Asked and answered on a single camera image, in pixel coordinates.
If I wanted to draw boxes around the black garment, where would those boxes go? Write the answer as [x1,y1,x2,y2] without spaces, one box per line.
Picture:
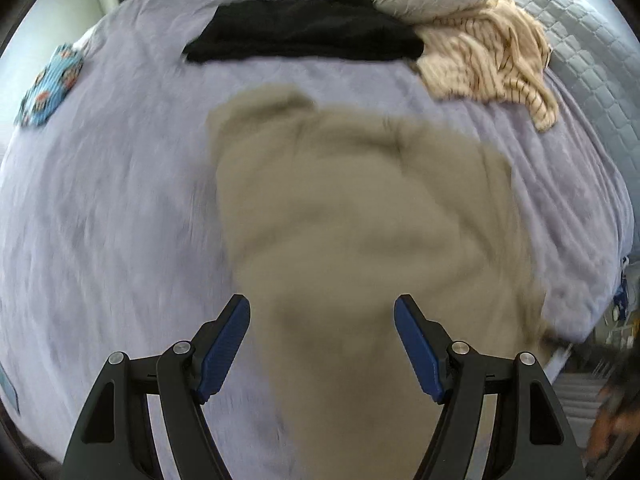
[182,0,426,65]

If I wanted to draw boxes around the beige puffer jacket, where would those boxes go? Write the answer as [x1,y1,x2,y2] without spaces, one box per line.
[206,84,548,480]

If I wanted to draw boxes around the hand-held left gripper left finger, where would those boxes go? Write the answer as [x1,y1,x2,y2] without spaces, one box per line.
[60,294,251,480]

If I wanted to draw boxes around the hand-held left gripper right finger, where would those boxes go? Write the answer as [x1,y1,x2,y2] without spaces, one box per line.
[393,294,586,480]

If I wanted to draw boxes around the cream striped fleece garment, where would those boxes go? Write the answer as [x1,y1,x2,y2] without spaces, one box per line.
[412,0,560,133]

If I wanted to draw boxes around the lavender bed sheet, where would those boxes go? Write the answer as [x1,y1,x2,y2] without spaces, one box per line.
[0,0,636,480]

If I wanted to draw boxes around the blue printed cloth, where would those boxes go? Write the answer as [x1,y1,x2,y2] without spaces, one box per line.
[14,44,85,128]

